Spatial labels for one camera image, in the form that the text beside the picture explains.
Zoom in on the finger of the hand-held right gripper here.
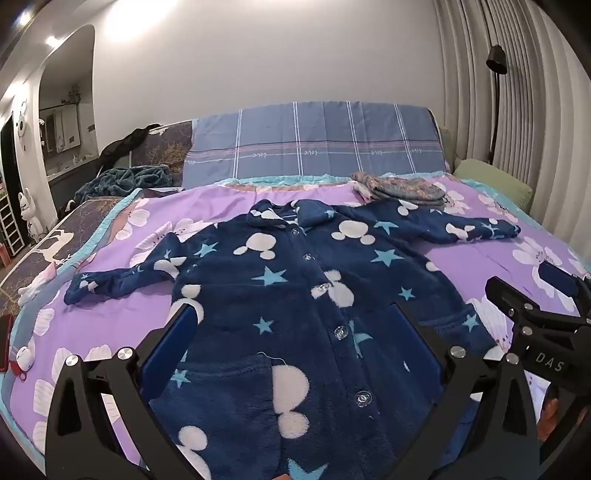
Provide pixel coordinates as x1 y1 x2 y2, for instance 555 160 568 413
538 261 591 319
485 276 591 333

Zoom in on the pale green cushion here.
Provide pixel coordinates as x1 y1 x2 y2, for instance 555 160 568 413
438 127 462 172

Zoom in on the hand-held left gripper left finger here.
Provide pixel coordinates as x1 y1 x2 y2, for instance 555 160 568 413
45 302 206 480

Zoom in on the white bear wall clock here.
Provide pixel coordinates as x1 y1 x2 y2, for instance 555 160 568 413
13 99 33 151

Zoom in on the black floor lamp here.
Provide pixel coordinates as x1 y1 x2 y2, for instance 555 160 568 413
485 45 509 164

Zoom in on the dark deer-print quilt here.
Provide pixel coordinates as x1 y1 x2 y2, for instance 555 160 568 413
0 119 195 319

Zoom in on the blue plaid blanket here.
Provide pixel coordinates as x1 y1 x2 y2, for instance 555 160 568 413
182 99 451 191

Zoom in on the white pleated curtain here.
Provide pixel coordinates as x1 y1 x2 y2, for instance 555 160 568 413
434 0 591 259

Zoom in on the folded floral garment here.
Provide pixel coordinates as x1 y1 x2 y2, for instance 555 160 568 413
350 171 446 208

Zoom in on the dark grey vanity cabinet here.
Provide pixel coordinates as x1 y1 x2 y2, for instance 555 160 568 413
48 161 101 208

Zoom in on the navy star-print fleece pajama top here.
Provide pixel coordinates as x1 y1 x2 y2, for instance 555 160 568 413
64 199 522 480

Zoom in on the white ladder rack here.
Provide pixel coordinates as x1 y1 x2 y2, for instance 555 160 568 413
0 191 24 254

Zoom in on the white cat figurine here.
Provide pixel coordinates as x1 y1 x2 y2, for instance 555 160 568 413
17 187 47 241

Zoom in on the person's right hand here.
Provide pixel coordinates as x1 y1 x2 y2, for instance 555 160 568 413
538 385 566 441

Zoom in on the white and pink sock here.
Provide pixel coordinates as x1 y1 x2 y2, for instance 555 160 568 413
18 263 58 301

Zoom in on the black garment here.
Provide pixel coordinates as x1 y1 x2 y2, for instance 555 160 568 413
99 124 162 169

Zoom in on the green pillow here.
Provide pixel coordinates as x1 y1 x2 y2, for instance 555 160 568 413
452 158 534 208

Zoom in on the purple floral bed sheet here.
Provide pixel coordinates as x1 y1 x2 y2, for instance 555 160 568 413
0 178 591 480

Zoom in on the teal fleece blanket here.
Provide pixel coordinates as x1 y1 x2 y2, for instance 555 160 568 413
76 164 183 204

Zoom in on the small white charm toy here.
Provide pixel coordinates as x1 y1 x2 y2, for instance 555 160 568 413
10 346 35 381

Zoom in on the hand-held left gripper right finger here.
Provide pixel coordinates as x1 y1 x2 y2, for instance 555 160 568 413
390 302 541 480

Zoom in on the mirror cabinet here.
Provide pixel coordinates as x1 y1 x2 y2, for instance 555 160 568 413
39 104 80 155

